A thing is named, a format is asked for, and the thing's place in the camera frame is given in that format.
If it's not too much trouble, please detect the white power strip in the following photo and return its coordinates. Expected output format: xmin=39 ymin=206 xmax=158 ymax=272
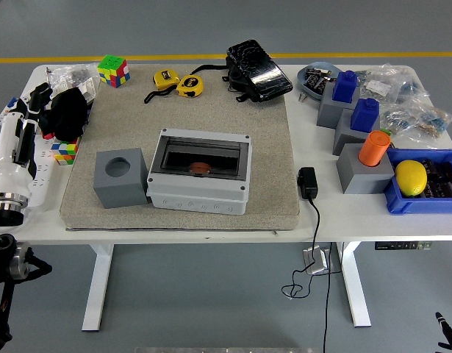
xmin=25 ymin=134 xmax=61 ymax=213

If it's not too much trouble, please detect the grey-brown mat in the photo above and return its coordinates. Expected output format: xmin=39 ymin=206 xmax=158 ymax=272
xmin=59 ymin=65 xmax=301 ymax=232

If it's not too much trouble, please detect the small colourful puzzle cube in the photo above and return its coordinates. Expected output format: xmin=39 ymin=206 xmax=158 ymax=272
xmin=50 ymin=138 xmax=82 ymax=166

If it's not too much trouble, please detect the clear bag of mixed parts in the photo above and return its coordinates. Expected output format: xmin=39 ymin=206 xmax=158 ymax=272
xmin=379 ymin=98 xmax=452 ymax=143

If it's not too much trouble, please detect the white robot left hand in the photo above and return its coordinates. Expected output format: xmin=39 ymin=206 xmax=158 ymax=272
xmin=0 ymin=82 xmax=54 ymax=202

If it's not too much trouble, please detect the grey electrical box clear lid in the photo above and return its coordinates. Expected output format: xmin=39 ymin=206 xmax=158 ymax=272
xmin=146 ymin=127 xmax=254 ymax=217

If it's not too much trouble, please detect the blue plastic bin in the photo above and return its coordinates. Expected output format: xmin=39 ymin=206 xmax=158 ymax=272
xmin=383 ymin=148 xmax=452 ymax=216

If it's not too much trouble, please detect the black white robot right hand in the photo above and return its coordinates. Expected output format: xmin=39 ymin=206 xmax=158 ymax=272
xmin=434 ymin=311 xmax=452 ymax=353

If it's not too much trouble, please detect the grey holder block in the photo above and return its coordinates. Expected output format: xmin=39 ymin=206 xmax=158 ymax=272
xmin=335 ymin=143 xmax=395 ymax=195
xmin=93 ymin=148 xmax=151 ymax=210
xmin=331 ymin=108 xmax=381 ymax=157
xmin=316 ymin=82 xmax=361 ymax=129

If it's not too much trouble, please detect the black table control panel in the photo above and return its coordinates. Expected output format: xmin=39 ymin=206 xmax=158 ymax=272
xmin=375 ymin=240 xmax=432 ymax=251

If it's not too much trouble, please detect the white table leg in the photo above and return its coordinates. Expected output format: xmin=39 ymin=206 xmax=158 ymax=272
xmin=335 ymin=241 xmax=372 ymax=328
xmin=81 ymin=242 xmax=115 ymax=332

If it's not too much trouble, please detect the silver metal bracket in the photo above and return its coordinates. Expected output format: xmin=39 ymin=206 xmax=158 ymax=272
xmin=302 ymin=248 xmax=329 ymax=276

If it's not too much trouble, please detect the blue-grey shallow dish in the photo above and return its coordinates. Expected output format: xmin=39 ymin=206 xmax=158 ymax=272
xmin=296 ymin=61 xmax=344 ymax=101

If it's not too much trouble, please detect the black glossy case with strap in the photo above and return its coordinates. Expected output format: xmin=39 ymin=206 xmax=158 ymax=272
xmin=191 ymin=39 xmax=294 ymax=104

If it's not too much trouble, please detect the blue bottle-shaped block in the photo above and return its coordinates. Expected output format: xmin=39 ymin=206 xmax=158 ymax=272
xmin=331 ymin=70 xmax=361 ymax=103
xmin=349 ymin=98 xmax=380 ymax=133

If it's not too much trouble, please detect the black cloth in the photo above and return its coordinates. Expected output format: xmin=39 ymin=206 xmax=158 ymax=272
xmin=40 ymin=87 xmax=91 ymax=143

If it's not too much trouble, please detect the clear bag of blue parts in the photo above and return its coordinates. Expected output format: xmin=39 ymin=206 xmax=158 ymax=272
xmin=392 ymin=65 xmax=432 ymax=110

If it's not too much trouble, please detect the small white plastic part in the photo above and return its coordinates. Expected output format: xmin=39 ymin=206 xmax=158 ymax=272
xmin=78 ymin=81 xmax=97 ymax=102

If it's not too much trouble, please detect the yellow lemon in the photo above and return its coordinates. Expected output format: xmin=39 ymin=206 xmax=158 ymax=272
xmin=395 ymin=160 xmax=428 ymax=197

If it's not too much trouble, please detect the clear bag with white label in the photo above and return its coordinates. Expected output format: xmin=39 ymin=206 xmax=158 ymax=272
xmin=357 ymin=64 xmax=401 ymax=104

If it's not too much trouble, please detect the white circuit breaker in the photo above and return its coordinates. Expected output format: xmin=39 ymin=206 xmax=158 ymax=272
xmin=0 ymin=96 xmax=28 ymax=124

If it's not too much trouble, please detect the large colourful puzzle cube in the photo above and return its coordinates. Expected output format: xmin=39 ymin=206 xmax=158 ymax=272
xmin=97 ymin=54 xmax=131 ymax=89

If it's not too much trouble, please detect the black power adapter with cord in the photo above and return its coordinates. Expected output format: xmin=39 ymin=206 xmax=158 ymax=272
xmin=281 ymin=167 xmax=344 ymax=353

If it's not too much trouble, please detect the yellow tape measure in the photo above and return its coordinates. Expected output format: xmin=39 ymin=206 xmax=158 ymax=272
xmin=176 ymin=74 xmax=204 ymax=99
xmin=143 ymin=69 xmax=182 ymax=104

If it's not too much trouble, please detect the clear bag of small parts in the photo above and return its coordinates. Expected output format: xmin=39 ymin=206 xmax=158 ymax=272
xmin=49 ymin=64 xmax=101 ymax=104

